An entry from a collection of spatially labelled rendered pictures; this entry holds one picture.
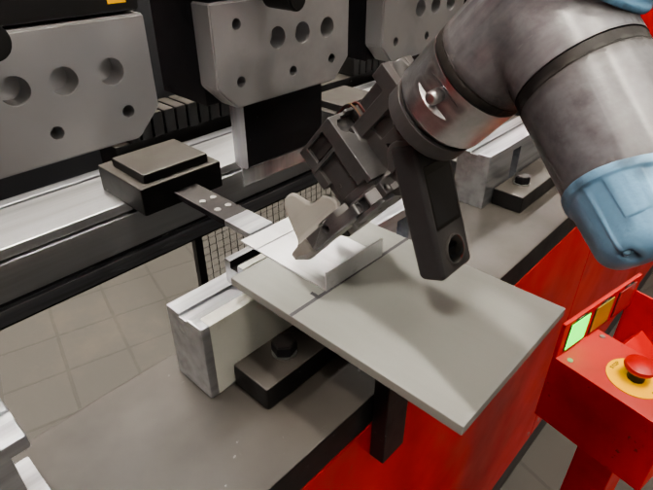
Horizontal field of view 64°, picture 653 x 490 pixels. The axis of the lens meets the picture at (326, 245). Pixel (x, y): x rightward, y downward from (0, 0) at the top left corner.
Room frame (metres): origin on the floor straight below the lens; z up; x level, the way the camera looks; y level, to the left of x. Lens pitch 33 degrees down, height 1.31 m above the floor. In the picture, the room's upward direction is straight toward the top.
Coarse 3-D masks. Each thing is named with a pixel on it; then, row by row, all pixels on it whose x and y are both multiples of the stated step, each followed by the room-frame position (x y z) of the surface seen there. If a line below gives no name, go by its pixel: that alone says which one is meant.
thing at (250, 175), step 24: (288, 96) 0.50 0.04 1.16; (312, 96) 0.52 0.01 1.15; (240, 120) 0.46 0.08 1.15; (264, 120) 0.47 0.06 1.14; (288, 120) 0.50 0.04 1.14; (312, 120) 0.52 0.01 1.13; (240, 144) 0.46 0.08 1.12; (264, 144) 0.47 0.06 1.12; (288, 144) 0.49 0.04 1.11; (264, 168) 0.48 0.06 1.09
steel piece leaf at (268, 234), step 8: (280, 224) 0.52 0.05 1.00; (288, 224) 0.52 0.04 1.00; (256, 232) 0.50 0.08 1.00; (264, 232) 0.50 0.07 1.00; (272, 232) 0.50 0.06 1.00; (280, 232) 0.50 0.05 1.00; (288, 232) 0.50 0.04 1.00; (248, 240) 0.49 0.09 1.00; (256, 240) 0.49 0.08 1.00; (264, 240) 0.49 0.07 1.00; (272, 240) 0.49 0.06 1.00; (256, 248) 0.47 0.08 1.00
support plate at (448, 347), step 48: (384, 240) 0.49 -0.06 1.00; (240, 288) 0.41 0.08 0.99; (288, 288) 0.40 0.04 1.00; (336, 288) 0.40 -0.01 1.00; (384, 288) 0.40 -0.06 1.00; (432, 288) 0.40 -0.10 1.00; (480, 288) 0.40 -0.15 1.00; (336, 336) 0.34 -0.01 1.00; (384, 336) 0.34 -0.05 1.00; (432, 336) 0.34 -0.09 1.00; (480, 336) 0.34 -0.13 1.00; (528, 336) 0.34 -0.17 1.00; (384, 384) 0.29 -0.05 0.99; (432, 384) 0.28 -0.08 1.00; (480, 384) 0.28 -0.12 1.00
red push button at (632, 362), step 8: (624, 360) 0.51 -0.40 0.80; (632, 360) 0.50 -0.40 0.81; (640, 360) 0.50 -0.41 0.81; (648, 360) 0.50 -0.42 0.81; (632, 368) 0.49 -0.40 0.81; (640, 368) 0.48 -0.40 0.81; (648, 368) 0.48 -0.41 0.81; (632, 376) 0.49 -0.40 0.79; (640, 376) 0.48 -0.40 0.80; (648, 376) 0.48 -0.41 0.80
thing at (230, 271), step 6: (342, 204) 0.58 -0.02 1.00; (240, 252) 0.47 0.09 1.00; (246, 252) 0.47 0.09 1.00; (252, 252) 0.47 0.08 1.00; (258, 252) 0.48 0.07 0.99; (228, 258) 0.46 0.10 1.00; (234, 258) 0.46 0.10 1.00; (240, 258) 0.46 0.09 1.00; (246, 258) 0.47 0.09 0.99; (252, 258) 0.47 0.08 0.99; (228, 264) 0.45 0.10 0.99; (234, 264) 0.46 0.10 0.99; (228, 270) 0.45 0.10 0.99; (234, 270) 0.45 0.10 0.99; (240, 270) 0.44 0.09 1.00; (228, 276) 0.45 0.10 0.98
